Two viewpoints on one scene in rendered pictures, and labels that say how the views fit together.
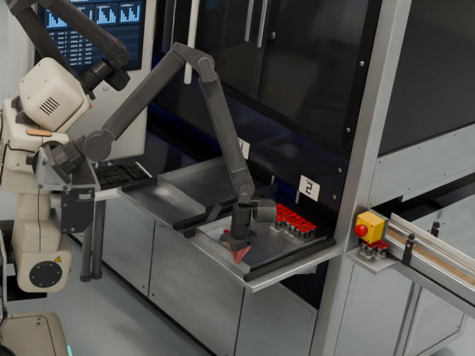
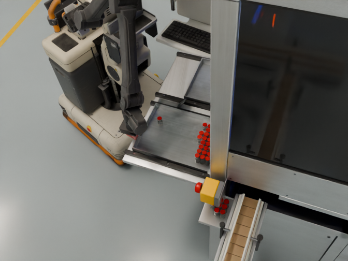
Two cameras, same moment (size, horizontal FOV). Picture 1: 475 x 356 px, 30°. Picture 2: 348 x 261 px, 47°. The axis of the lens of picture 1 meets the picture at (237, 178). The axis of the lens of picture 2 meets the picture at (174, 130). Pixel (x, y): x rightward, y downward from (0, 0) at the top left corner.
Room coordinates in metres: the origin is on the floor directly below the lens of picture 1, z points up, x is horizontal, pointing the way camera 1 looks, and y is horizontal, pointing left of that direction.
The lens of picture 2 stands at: (2.14, -1.04, 2.34)
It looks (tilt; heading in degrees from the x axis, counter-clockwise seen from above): 55 degrees down; 73
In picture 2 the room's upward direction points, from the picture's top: 7 degrees counter-clockwise
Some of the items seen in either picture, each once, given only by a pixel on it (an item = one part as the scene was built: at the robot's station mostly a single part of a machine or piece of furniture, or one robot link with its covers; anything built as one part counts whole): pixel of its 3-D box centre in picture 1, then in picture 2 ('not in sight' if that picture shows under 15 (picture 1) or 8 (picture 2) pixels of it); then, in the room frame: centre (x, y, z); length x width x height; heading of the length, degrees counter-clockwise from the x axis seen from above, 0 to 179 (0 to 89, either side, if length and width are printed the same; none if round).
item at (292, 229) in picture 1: (285, 224); (203, 143); (2.53, -0.18, 0.90); 0.18 x 0.02 x 0.05; 45
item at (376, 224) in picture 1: (370, 226); (212, 191); (2.44, -0.44, 0.99); 0.08 x 0.07 x 0.07; 136
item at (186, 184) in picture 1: (218, 183); (227, 86); (2.76, 0.07, 0.90); 0.34 x 0.26 x 0.04; 136
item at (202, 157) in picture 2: (290, 223); (208, 144); (2.54, -0.20, 0.90); 0.18 x 0.02 x 0.05; 45
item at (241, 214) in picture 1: (244, 212); (130, 114); (2.27, -0.03, 1.08); 0.07 x 0.06 x 0.07; 99
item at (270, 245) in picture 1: (261, 236); (179, 136); (2.45, -0.10, 0.90); 0.34 x 0.26 x 0.04; 135
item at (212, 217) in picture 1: (202, 217); (171, 100); (2.49, 0.09, 0.91); 0.14 x 0.03 x 0.06; 135
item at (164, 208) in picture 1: (234, 216); (201, 113); (2.60, -0.01, 0.87); 0.70 x 0.48 x 0.02; 46
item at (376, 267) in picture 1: (374, 257); (220, 212); (2.46, -0.48, 0.87); 0.14 x 0.13 x 0.02; 136
